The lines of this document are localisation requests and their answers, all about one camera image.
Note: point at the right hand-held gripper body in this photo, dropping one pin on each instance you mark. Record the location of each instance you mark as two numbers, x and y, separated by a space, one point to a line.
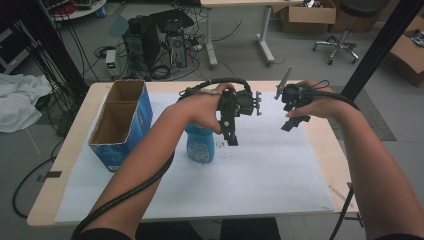
295 96

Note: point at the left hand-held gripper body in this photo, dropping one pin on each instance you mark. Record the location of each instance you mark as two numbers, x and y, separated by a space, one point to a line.
245 101

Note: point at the blue plastic bottle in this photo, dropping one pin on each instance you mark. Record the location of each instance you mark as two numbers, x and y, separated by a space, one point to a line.
200 148

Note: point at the blue cardboard box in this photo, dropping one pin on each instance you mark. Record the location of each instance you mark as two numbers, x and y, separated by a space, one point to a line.
133 133

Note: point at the person's right hand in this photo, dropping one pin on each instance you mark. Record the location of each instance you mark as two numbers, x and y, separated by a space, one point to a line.
328 103

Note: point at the person's left hand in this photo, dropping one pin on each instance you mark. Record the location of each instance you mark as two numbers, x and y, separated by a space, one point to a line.
200 110

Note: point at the light wooden table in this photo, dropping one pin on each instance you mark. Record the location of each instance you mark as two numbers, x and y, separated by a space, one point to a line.
323 140

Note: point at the white paper mat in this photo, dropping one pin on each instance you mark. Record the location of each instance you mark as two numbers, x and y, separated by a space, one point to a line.
260 173

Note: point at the office chair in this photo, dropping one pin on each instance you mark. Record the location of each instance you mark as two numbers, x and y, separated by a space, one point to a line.
343 43

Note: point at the grey floor mat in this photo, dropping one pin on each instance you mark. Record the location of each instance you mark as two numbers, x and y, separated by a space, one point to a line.
376 123

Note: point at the small grey computer tower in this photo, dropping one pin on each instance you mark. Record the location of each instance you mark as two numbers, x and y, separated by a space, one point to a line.
177 50

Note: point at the person's dark clothing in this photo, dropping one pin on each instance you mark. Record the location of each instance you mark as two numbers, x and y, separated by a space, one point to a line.
240 230

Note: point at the black metal pole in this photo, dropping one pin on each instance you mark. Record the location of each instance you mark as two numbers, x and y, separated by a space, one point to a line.
376 46

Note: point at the white desk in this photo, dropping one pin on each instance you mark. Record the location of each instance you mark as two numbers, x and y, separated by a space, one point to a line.
263 2

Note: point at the black monitor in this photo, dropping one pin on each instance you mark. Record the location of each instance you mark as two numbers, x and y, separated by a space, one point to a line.
171 20

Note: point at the large black computer tower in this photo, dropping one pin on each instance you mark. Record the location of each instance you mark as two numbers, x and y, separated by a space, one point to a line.
141 43

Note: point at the flat brown cardboard box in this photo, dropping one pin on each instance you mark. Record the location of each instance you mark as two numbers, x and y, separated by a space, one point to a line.
408 56

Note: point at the white box with green light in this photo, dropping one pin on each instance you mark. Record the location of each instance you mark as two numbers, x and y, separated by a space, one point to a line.
111 63

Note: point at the black tape strip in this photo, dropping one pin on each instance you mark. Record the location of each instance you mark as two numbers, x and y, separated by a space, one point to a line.
50 175

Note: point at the round white table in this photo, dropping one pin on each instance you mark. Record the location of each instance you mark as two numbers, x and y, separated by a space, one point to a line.
80 11

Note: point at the white cloth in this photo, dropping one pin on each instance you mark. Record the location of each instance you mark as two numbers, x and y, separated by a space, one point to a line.
20 100

